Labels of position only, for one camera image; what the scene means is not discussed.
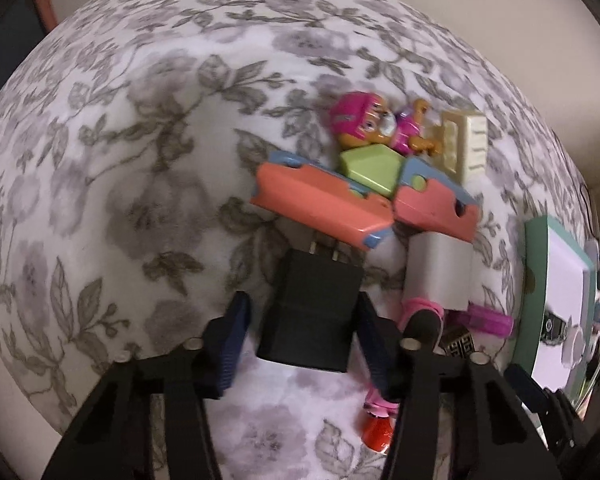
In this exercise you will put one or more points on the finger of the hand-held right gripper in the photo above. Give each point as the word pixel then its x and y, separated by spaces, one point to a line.
pixel 522 382

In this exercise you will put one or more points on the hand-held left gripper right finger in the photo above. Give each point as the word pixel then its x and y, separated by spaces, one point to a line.
pixel 375 355

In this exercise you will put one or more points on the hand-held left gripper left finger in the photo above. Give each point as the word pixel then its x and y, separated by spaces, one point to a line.
pixel 230 345

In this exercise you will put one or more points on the purple tube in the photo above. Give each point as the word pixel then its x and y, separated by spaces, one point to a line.
pixel 485 319

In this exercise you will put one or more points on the black wall charger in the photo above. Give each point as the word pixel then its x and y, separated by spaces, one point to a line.
pixel 310 310

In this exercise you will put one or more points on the white wall charger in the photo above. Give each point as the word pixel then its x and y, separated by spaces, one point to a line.
pixel 437 270

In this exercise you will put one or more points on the teal box with white inside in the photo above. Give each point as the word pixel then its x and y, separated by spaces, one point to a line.
pixel 560 270

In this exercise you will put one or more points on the blue orange toy green blade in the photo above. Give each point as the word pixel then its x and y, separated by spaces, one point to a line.
pixel 430 205

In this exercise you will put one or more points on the orange toy with blue edge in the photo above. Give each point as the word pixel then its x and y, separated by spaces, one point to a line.
pixel 320 200

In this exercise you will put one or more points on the cream plastic comb piece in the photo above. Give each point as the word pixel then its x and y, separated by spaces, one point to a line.
pixel 472 145

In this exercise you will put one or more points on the pink helmet pup figure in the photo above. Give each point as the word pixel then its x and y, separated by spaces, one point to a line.
pixel 355 117

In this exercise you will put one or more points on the black toy car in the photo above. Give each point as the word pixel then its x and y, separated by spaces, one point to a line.
pixel 554 329

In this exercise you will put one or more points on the white kids watch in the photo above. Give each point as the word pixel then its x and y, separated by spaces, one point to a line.
pixel 575 347

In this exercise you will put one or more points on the grey floral blanket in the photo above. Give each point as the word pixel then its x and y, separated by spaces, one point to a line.
pixel 130 160

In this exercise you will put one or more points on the dark cabinet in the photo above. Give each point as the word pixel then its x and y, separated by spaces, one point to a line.
pixel 10 50

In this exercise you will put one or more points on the brown wooden board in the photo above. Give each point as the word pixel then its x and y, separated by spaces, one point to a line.
pixel 45 5

